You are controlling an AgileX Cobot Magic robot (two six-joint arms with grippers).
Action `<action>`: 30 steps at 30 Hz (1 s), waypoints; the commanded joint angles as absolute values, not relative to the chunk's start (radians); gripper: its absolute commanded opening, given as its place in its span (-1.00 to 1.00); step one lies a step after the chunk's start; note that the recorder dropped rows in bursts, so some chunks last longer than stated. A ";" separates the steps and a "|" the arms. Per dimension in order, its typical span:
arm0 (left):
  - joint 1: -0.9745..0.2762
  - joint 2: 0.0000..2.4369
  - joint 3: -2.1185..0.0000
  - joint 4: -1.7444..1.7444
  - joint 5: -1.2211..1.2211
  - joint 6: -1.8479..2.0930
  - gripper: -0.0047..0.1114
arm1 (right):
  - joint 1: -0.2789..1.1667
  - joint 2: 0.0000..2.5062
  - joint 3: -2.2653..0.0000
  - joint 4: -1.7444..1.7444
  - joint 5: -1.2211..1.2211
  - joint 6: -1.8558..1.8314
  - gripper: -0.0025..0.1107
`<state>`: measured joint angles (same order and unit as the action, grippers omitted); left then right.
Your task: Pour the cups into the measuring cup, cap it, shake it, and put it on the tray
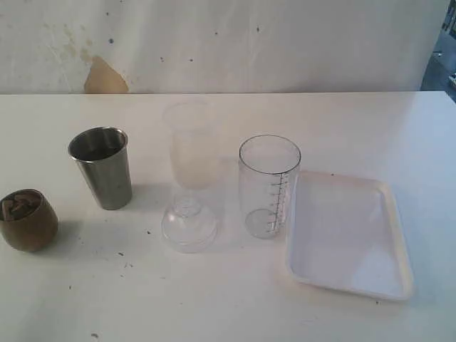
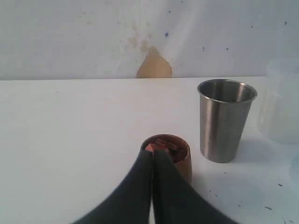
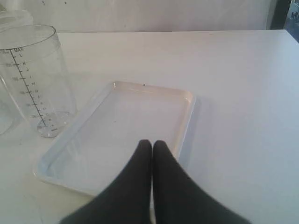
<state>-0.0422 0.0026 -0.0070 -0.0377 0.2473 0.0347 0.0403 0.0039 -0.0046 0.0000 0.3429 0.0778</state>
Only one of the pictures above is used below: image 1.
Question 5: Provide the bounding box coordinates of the stainless steel cup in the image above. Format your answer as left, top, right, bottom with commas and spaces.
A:
68, 127, 133, 210

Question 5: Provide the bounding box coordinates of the brown wooden cup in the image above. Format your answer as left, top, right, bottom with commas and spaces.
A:
1, 189, 58, 252

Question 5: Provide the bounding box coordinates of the clear graduated shaker body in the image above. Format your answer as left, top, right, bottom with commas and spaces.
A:
239, 134, 301, 239

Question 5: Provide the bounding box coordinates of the clear shaker lid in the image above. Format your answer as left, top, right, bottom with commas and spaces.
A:
161, 194, 218, 253

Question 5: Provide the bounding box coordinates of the translucent plastic cup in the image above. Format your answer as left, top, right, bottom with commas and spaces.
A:
163, 100, 219, 190

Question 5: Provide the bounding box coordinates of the white plastic tray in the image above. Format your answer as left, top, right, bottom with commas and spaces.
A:
286, 171, 414, 301

